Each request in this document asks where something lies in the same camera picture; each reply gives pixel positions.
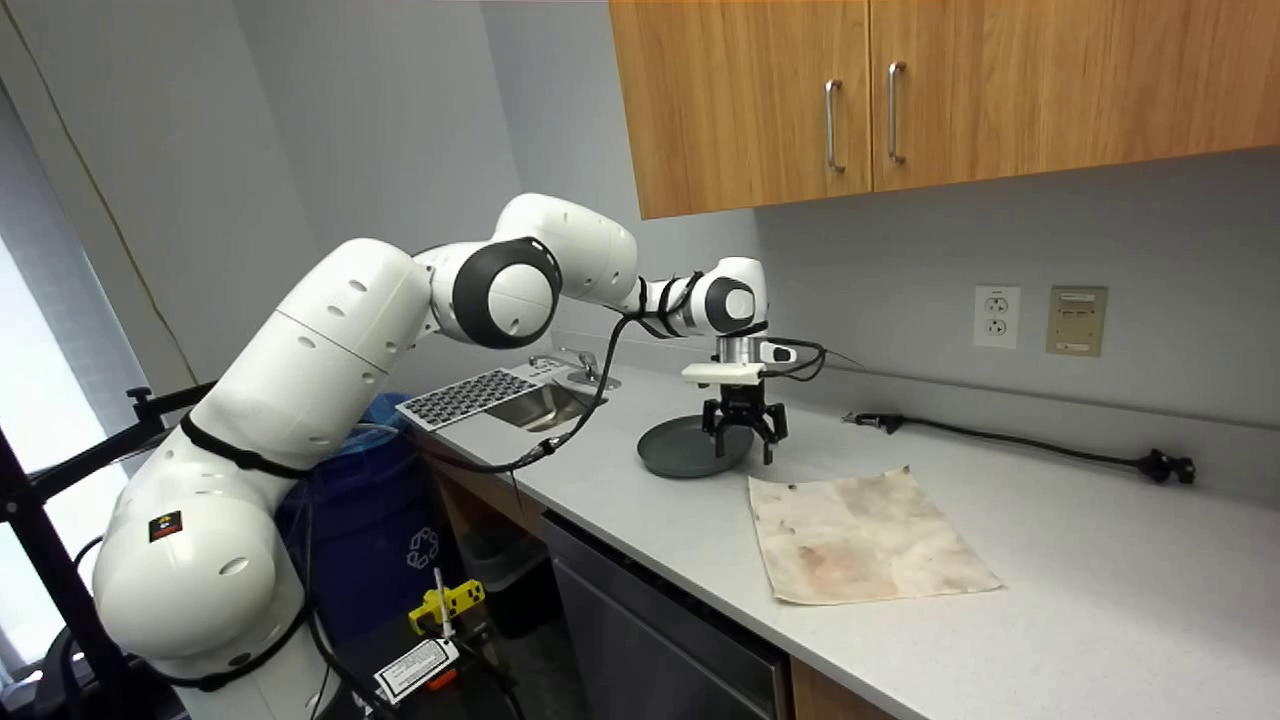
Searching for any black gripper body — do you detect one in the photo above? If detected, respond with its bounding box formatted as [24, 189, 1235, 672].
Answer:
[700, 375, 793, 440]

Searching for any beige stained cloth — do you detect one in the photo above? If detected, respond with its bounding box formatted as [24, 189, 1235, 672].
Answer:
[739, 464, 1009, 611]

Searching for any steel countertop sink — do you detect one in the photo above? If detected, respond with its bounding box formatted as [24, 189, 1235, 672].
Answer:
[484, 375, 614, 437]

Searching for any dark green plate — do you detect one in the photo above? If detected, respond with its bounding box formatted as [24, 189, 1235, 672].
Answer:
[632, 411, 760, 484]

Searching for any silver sink faucet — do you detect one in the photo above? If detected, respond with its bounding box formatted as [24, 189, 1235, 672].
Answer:
[549, 345, 608, 390]

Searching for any dark dish drying rack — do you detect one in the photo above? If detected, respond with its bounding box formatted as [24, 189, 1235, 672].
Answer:
[390, 367, 543, 437]

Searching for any blue recycling bin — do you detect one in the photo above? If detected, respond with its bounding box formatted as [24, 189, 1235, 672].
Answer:
[267, 386, 466, 660]

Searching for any black metal stand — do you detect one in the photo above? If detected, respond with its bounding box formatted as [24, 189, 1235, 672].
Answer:
[0, 381, 214, 720]

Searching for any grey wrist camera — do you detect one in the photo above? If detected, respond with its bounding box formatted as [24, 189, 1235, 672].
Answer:
[752, 335, 806, 370]

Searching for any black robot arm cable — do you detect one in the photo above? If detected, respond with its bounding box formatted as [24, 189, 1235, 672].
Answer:
[451, 307, 648, 476]

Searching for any dishwasher with long handle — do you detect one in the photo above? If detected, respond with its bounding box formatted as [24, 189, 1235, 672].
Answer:
[541, 525, 793, 720]

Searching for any white wall outlet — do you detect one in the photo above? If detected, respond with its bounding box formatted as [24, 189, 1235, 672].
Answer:
[968, 282, 1023, 356]

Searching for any black power cord with plug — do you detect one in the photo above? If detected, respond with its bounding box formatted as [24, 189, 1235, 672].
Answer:
[846, 408, 1200, 486]

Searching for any silver cabinet door handle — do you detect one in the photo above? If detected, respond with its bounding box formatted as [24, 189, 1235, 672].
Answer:
[815, 74, 846, 180]
[881, 56, 911, 170]

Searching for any yellow handled tool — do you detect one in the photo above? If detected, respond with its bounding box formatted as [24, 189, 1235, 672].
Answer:
[404, 572, 492, 638]

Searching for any beige wall switch plate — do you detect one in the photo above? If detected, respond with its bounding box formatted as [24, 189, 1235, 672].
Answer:
[1041, 281, 1110, 365]

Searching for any wooden wall cabinet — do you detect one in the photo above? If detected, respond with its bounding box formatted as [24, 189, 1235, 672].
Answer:
[604, 0, 1280, 224]

